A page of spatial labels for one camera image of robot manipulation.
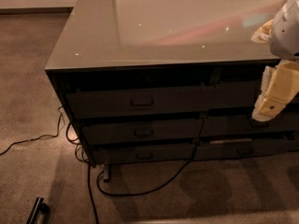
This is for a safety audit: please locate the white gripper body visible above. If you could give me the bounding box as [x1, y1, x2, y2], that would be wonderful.
[261, 60, 299, 105]

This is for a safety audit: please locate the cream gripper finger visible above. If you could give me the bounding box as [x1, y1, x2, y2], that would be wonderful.
[252, 95, 286, 122]

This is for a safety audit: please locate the grey drawer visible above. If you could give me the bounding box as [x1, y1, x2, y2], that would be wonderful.
[66, 81, 258, 119]
[82, 119, 203, 145]
[93, 143, 195, 164]
[201, 112, 299, 137]
[194, 139, 299, 161]

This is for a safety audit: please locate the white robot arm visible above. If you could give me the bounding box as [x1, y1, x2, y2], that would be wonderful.
[251, 0, 299, 122]

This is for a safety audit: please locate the grey drawer cabinet counter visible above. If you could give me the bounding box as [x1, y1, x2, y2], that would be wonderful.
[44, 0, 299, 183]

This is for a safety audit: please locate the black object on floor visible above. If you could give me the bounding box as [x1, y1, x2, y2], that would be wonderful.
[26, 197, 50, 224]

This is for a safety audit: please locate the thick black floor cable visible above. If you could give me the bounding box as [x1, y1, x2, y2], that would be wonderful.
[86, 145, 198, 224]

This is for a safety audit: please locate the thin black floor cable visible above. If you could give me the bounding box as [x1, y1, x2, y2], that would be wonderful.
[0, 105, 90, 164]

